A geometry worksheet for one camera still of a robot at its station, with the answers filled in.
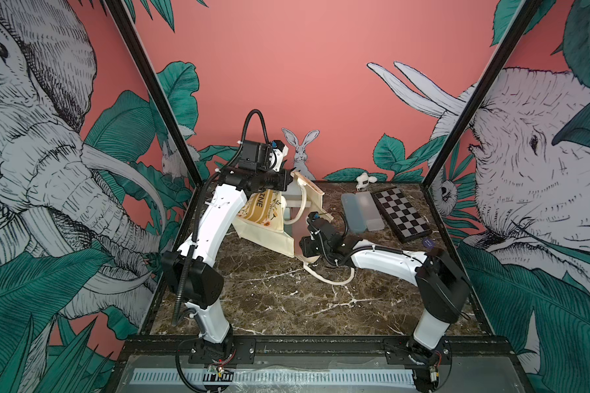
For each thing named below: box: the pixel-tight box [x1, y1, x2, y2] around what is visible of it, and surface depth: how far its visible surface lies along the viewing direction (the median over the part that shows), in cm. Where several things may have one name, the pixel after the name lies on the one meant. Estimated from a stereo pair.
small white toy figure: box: [355, 171, 378, 192], surface depth 120 cm
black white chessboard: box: [370, 186, 433, 244], surface depth 108 cm
